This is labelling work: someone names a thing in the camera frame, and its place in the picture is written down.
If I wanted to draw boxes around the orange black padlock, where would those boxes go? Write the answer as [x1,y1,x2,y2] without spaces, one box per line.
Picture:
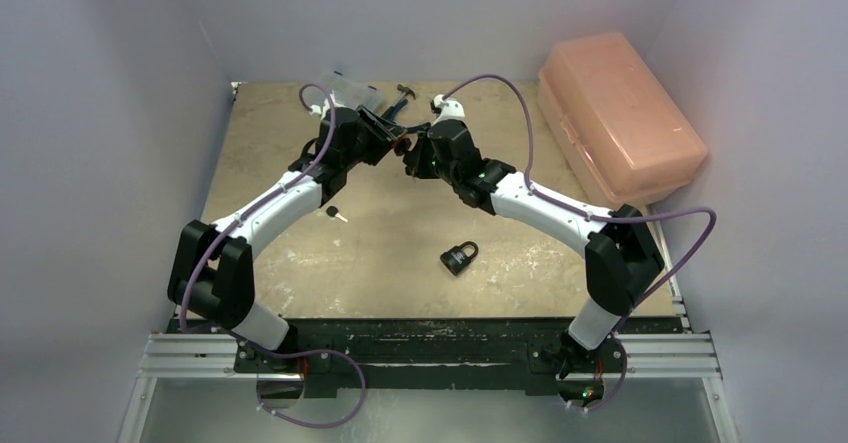
[393,138,411,157]

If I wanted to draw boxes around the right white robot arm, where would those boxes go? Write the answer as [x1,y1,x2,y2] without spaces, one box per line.
[403,119,665,370]

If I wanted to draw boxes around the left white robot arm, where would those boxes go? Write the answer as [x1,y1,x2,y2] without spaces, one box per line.
[167,103,408,372]

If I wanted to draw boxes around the single black key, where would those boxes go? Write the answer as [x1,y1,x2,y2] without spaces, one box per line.
[325,205,349,223]

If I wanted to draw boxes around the clear plastic organizer box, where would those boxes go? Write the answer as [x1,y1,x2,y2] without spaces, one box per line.
[317,71,385,112]

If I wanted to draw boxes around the small hammer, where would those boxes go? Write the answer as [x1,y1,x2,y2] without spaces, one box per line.
[386,84,417,114]

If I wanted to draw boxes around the pink plastic storage box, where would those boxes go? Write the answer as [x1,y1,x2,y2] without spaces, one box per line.
[537,32,708,208]

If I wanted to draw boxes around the blue handled pliers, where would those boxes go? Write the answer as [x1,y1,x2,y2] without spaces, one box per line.
[382,99,433,138]

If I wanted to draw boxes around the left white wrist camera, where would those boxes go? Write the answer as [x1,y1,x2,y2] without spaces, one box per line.
[307,92,349,119]

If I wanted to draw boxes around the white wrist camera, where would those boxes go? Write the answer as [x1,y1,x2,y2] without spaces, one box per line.
[307,92,349,119]
[431,94,465,126]

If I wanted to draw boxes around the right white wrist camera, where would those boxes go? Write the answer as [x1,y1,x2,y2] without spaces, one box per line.
[431,94,465,126]

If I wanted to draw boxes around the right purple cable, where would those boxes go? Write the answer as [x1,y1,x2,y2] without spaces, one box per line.
[437,74,718,415]

